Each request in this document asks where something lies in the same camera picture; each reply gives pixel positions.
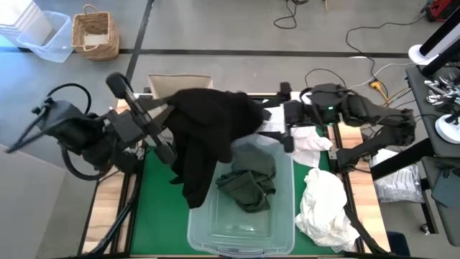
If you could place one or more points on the small clear plastic tub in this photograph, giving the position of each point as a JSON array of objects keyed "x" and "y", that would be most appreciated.
[{"x": 54, "y": 50}]

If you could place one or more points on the green table mat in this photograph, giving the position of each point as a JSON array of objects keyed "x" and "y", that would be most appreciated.
[{"x": 158, "y": 216}]

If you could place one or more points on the shiny metal utensils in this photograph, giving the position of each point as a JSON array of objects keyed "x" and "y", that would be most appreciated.
[{"x": 431, "y": 83}]

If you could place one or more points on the clear plastic storage bin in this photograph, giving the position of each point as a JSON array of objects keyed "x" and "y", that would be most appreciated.
[{"x": 244, "y": 234}]

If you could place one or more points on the grey plastic bag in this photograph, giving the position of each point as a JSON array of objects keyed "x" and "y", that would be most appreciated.
[{"x": 399, "y": 187}]

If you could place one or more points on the black side table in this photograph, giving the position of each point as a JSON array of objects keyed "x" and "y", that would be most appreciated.
[{"x": 417, "y": 90}]

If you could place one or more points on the dark blue seat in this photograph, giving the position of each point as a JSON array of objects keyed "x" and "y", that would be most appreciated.
[{"x": 399, "y": 244}]

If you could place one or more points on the beige fabric bin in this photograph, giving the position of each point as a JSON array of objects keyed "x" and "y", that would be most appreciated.
[{"x": 179, "y": 84}]

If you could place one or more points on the low black table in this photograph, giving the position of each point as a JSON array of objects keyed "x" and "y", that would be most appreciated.
[{"x": 449, "y": 223}]

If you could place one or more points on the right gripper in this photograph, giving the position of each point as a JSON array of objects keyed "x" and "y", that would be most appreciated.
[{"x": 302, "y": 113}]

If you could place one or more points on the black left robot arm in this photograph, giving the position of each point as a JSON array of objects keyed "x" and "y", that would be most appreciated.
[{"x": 72, "y": 133}]

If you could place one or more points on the large white garment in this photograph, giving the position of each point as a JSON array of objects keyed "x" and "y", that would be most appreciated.
[{"x": 323, "y": 208}]

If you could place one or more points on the wicker basket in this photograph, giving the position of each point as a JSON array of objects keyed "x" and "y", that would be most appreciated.
[{"x": 108, "y": 46}]

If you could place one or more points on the white shirt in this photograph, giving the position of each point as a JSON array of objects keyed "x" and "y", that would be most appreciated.
[{"x": 309, "y": 144}]

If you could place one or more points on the red tool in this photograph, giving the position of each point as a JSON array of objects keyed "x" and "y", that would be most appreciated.
[{"x": 440, "y": 9}]

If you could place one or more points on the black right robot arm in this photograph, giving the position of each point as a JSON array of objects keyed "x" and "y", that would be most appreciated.
[{"x": 377, "y": 118}]

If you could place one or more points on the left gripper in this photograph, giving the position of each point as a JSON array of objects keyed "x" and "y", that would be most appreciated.
[{"x": 125, "y": 126}]

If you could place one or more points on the black table frame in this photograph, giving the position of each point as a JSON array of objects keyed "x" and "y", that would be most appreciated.
[{"x": 127, "y": 237}]

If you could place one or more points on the white round base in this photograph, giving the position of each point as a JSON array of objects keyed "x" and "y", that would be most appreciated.
[{"x": 447, "y": 129}]

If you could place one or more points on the dark green garment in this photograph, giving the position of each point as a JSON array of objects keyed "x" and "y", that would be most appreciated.
[{"x": 248, "y": 187}]

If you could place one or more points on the white stand with pole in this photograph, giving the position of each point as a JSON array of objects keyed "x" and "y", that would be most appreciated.
[{"x": 417, "y": 54}]

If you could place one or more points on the long black garment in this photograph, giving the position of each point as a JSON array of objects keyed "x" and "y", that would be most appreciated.
[{"x": 208, "y": 126}]

